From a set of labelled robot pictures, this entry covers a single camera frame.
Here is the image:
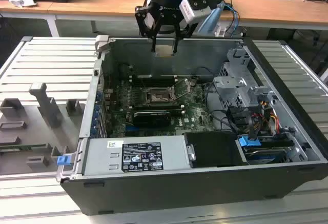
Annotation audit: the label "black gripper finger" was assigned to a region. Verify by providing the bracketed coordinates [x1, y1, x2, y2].
[135, 5, 165, 53]
[173, 16, 199, 55]

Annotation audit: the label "silver CPU plate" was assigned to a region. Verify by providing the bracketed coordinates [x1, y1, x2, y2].
[155, 45, 177, 57]

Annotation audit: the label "metal socket cover frame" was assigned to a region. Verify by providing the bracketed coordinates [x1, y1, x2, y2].
[173, 78, 192, 99]

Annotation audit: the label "black RAM slot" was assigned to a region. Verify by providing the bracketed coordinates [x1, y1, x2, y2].
[130, 79, 179, 86]
[132, 103, 185, 109]
[133, 108, 186, 115]
[129, 74, 179, 80]

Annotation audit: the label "black CPU socket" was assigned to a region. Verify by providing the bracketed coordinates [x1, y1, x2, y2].
[145, 86, 180, 106]

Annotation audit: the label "wooden desk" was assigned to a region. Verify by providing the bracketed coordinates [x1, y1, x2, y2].
[0, 0, 328, 37]

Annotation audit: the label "silver metal drive cage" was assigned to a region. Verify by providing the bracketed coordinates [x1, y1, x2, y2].
[212, 48, 276, 112]

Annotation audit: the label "green motherboard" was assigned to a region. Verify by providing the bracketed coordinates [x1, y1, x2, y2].
[104, 76, 218, 136]

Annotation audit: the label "black graphics card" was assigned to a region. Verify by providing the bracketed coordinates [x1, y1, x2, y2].
[133, 110, 171, 128]

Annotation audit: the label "black plastic shroud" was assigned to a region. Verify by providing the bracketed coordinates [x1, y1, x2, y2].
[183, 131, 248, 169]

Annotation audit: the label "crumpled white paper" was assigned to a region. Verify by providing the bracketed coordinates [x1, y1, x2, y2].
[9, 0, 38, 9]

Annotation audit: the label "blue disk carrier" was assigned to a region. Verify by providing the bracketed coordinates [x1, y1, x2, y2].
[237, 135, 261, 148]

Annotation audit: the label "silver power supply unit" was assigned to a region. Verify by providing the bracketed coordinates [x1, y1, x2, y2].
[83, 135, 192, 176]

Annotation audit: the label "hard disk drive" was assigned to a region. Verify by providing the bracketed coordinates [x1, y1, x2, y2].
[242, 146, 288, 165]

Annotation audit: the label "blue case latch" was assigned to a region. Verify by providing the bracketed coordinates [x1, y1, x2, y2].
[56, 155, 71, 166]

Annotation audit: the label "grey parts rack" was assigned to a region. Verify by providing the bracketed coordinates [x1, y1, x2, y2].
[0, 82, 87, 176]

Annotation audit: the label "black open PC case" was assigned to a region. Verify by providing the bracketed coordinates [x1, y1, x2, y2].
[55, 34, 328, 216]

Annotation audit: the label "green RAM stick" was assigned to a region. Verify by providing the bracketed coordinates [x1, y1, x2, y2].
[0, 144, 47, 151]

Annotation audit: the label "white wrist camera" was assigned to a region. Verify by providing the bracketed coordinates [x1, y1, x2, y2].
[178, 0, 213, 26]

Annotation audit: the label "grey case handle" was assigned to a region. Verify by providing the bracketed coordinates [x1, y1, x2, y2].
[94, 34, 111, 53]

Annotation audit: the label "blue cable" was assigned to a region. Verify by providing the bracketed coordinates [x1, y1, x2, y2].
[221, 2, 241, 35]

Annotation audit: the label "black data cable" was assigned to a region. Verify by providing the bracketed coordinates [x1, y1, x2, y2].
[228, 107, 257, 140]

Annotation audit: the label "coloured power wire bundle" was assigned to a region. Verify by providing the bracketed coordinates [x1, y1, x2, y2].
[251, 100, 280, 134]

